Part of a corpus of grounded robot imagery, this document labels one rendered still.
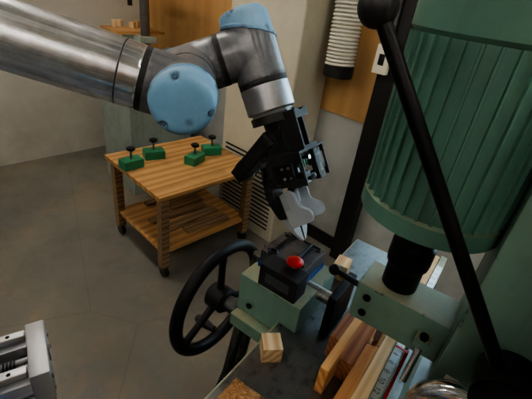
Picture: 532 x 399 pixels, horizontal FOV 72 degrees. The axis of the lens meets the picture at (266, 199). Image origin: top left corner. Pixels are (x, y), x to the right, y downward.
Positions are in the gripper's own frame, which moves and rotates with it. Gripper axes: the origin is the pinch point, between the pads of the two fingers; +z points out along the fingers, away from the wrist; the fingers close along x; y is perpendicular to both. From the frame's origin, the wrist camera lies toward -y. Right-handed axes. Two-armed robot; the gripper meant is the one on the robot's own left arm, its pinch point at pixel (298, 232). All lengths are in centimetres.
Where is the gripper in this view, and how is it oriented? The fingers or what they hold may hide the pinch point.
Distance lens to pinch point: 62.6
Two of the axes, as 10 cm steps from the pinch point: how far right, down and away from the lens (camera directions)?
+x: 5.8, -3.4, 7.4
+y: 7.5, -1.0, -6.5
